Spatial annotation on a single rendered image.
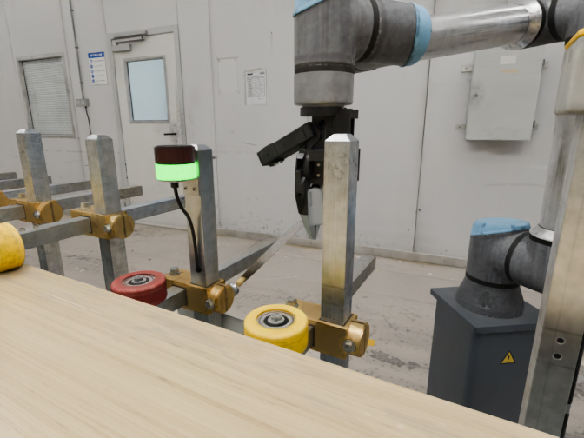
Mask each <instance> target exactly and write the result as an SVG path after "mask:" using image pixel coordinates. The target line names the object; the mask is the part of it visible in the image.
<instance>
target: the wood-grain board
mask: <svg viewBox="0 0 584 438"><path fill-rule="evenodd" d="M0 438H560V437H557V436H554V435H549V434H546V433H543V432H541V431H538V430H535V429H532V428H528V427H525V426H522V425H520V424H516V423H513V422H511V421H506V420H503V419H501V418H498V417H495V416H492V415H488V414H484V413H482V412H479V411H476V410H473V409H471V408H466V407H463V406H461V405H458V404H455V403H452V402H449V401H444V400H442V399H439V398H436V397H433V396H431V395H426V394H423V393H421V392H417V391H414V390H412V389H409V388H404V387H402V386H399V385H396V384H394V383H391V382H386V381H383V380H380V379H377V378H374V377H372V376H369V375H365V374H362V373H359V372H356V371H354V370H350V369H347V368H343V367H340V366H337V365H335V364H332V363H329V362H325V361H322V360H319V359H315V358H313V357H310V356H307V355H303V354H300V353H297V352H295V351H292V350H289V349H286V348H281V347H278V346H276V345H273V344H270V343H267V342H263V341H260V340H257V339H255V338H252V337H248V336H246V335H241V334H238V333H236V332H233V331H230V330H227V329H225V328H220V327H217V326H214V325H211V324H208V323H206V322H201V321H198V320H196V319H193V318H190V317H187V316H184V315H179V314H177V313H174V312H171V311H168V310H166V309H161V308H158V307H156V306H153V305H149V304H147V303H144V302H139V301H137V300H134V299H131V298H128V297H126V296H123V295H118V294H115V293H112V292H109V291H107V290H104V289H100V288H97V287H94V286H91V285H89V284H86V283H82V282H78V281H75V280H72V279H69V278H67V277H64V276H61V275H57V274H54V273H50V272H48V271H45V270H42V269H38V268H35V267H32V266H30V265H27V264H24V263H23V265H22V266H20V267H17V268H14V269H9V270H6V271H4V272H0Z"/></svg>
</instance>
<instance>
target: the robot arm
mask: <svg viewBox="0 0 584 438"><path fill-rule="evenodd" d="M293 18H294V69H295V74H294V105H297V106H302V108H300V116H312V122H307V123H305V124H303V125H302V126H301V127H299V128H297V129H295V130H293V131H292V132H290V133H288V134H287V135H286V136H284V137H282V138H281V139H279V140H277V141H276V142H274V143H271V144H269V145H267V146H265V147H264V148H262V150H261V151H259V152H257V153H256V154H257V156H258V158H259V160H260V162H261V165H262V166H269V167H273V166H276V165H278V164H279V163H282V162H283V161H285V160H284V159H286V158H287V157H289V156H292V155H293V154H294V153H296V152H298V151H299V153H298V154H297V156H296V160H295V200H296V205H297V209H298V213H299V214H300V217H301V220H302V223H303V225H304V227H305V229H306V231H307V233H308V235H309V238H310V239H312V240H315V239H316V238H317V234H318V231H319V228H320V225H322V222H323V183H324V143H325V140H327V139H328V138H329V137H330V136H332V135H333V134H352V135H354V133H355V119H358V113H359V110H358V109H347V108H344V106H346V105H351V104H352V103H353V96H354V74H356V73H361V72H366V71H371V70H376V69H379V68H383V67H388V66H393V65H394V66H399V67H401V68H403V67H406V66H412V65H414V64H416V63H417V62H419V61H422V60H428V59H432V58H437V57H443V56H452V55H456V54H461V53H467V52H471V51H477V50H485V49H491V48H495V47H502V48H503V49H505V50H522V49H527V48H532V47H536V46H542V45H546V44H551V43H558V42H565V44H564V49H565V45H566V44H567V43H568V42H569V41H570V40H571V39H572V37H573V36H574V35H575V34H576V33H577V32H578V31H579V30H580V29H584V0H511V1H509V2H508V3H506V4H505V5H504V6H497V7H490V8H482V9H475V10H462V11H454V12H447V13H440V14H433V15H429V13H428V11H427V10H426V9H425V8H424V7H423V6H420V5H417V4H415V3H413V2H409V3H404V2H399V1H394V0H295V8H294V13H293ZM575 118H576V115H555V119H554V131H553V137H552V142H551V149H550V155H549V161H548V167H547V178H546V184H545V190H544V196H543V202H542V208H541V219H540V222H539V223H538V224H537V225H535V226H533V228H531V226H530V223H529V222H527V221H523V220H520V219H513V218H501V217H491V218H482V219H478V220H476V221H475V222H474V223H473V226H472V230H471V233H470V240H469V247H468V259H467V267H466V274H465V277H464V278H463V280H462V282H461V284H460V286H459V288H458V289H457V290H456V295H455V300H456V301H457V302H458V303H459V304H460V305H461V306H462V307H463V308H465V309H467V310H469V311H471V312H474V313H476V314H478V315H484V316H487V317H493V318H499V319H512V318H516V317H519V316H521V315H523V313H524V308H525V303H524V300H523V296H522V292H521V286H523V287H526V288H528V289H532V290H534V291H536V292H539V293H541V294H542V293H543V289H544V284H545V279H546V274H547V270H548V261H549V257H550V252H551V247H552V242H553V238H554V229H555V224H556V220H557V215H558V210H559V206H560V200H561V192H562V188H563V183H564V178H565V174H566V168H567V160H568V155H569V150H570V146H571V142H572V136H573V132H574V123H575ZM311 183H312V186H311V188H310V184H311Z"/></svg>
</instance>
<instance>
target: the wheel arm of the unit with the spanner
mask: <svg viewBox="0 0 584 438"><path fill-rule="evenodd" d="M277 240H278V239H275V238H268V239H266V240H264V241H262V242H259V243H257V244H256V245H254V246H252V247H250V248H248V249H245V250H244V251H242V252H240V253H238V254H236V255H233V256H231V257H230V258H228V259H226V260H224V261H222V262H219V263H218V268H219V278H221V279H224V280H225V281H227V280H229V279H230V278H232V277H234V276H236V275H238V274H240V273H241V272H243V271H244V270H246V269H248V268H249V267H250V266H251V265H252V264H253V263H254V262H256V261H257V260H258V259H259V258H260V257H261V256H262V255H263V254H264V253H265V252H266V251H267V250H268V249H269V248H270V247H271V246H272V245H273V244H274V243H275V242H276V241H277ZM167 293H168V294H167V298H166V299H165V300H164V301H163V302H162V303H160V304H159V305H157V306H156V307H158V308H161V309H166V310H168V311H171V312H174V311H176V310H177V309H179V308H181V307H182V306H184V305H186V293H185V289H182V288H178V287H176V286H172V287H170V288H168V289H167Z"/></svg>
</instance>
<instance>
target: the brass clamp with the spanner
mask: <svg viewBox="0 0 584 438"><path fill-rule="evenodd" d="M179 271H180V272H181V274H180V275H169V273H168V274H166V275H165V277H166V283H167V289H168V288H170V287H172V286H176V287H178V288H182V289H185V293H186V305H184V306H182V308H185V309H189V310H192V311H195V312H198V313H201V314H204V315H211V314H212V313H214V312H216V313H219V314H224V313H225V312H227V311H228V310H229V309H230V307H231V306H232V303H233V301H234V290H233V288H232V287H231V286H229V285H226V284H225V280H224V279H221V278H219V280H218V281H216V282H214V283H212V284H210V285H209V286H208V287H204V286H201V285H197V284H194V283H191V274H190V271H189V270H185V269H179Z"/></svg>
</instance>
